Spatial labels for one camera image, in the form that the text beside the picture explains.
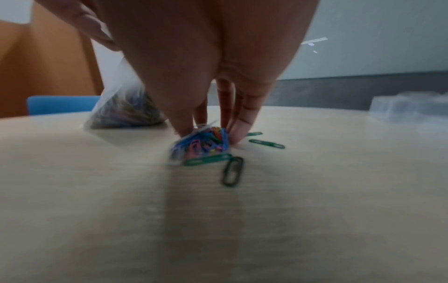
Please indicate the person's left hand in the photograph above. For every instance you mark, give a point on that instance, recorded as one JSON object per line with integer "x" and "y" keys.
{"x": 78, "y": 16}

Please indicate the heap of bagged paper clips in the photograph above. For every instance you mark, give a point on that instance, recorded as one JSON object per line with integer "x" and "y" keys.
{"x": 126, "y": 112}

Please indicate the pile of colourful paper clips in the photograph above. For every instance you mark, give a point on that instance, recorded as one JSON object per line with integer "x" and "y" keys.
{"x": 203, "y": 142}

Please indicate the clear plastic container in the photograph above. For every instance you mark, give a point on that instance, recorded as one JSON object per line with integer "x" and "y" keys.
{"x": 409, "y": 109}

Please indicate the dark green paper clip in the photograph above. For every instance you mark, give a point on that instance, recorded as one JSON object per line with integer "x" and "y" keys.
{"x": 232, "y": 171}

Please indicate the clear plastic bag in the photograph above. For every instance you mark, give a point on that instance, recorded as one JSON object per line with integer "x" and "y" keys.
{"x": 122, "y": 91}

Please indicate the orange wooden cabinet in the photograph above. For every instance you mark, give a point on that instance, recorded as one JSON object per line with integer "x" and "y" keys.
{"x": 45, "y": 69}

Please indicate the person's right hand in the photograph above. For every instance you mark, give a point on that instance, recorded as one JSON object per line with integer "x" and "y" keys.
{"x": 196, "y": 49}

